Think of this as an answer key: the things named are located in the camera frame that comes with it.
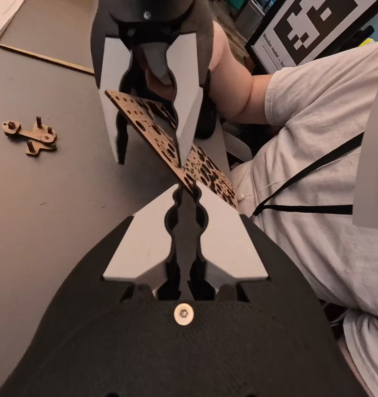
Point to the thin wooden stick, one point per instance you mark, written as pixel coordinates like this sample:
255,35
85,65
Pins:
46,58

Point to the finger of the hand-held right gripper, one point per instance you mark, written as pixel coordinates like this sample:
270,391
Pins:
110,71
189,77

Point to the person's right forearm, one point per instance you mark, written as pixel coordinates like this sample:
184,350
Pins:
235,77

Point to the black framed marker sign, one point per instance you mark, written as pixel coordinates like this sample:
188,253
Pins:
316,28

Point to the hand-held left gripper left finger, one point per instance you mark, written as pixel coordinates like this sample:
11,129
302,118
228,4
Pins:
139,245

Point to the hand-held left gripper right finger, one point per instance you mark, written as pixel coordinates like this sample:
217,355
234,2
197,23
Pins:
232,245

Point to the large wooden parts sheet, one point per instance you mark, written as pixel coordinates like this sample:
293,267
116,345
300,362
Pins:
130,108

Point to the person's right hand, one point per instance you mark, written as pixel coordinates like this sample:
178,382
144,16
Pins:
161,91

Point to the small wooden pegged assembly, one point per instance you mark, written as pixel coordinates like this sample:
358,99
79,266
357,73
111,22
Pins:
30,135

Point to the person in white shirt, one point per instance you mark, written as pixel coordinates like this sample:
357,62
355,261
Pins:
316,155

